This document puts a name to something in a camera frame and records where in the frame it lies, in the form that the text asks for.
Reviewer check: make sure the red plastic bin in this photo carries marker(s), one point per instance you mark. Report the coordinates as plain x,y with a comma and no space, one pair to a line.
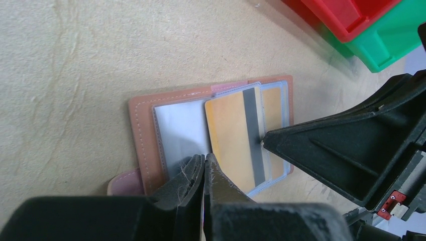
343,19

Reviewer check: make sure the green plastic bin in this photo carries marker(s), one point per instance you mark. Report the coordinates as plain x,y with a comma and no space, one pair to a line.
391,37

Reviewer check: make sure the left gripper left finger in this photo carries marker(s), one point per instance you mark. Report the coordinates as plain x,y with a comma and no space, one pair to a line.
177,210

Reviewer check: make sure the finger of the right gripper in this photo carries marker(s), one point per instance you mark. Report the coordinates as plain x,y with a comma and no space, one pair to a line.
360,153

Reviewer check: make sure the pink leather card holder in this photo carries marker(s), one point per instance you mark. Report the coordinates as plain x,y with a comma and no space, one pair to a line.
151,173

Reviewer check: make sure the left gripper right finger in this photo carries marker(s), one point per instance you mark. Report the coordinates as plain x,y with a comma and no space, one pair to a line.
223,203

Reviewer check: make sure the orange credit card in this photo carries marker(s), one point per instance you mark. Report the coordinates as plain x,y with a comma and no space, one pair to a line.
236,127

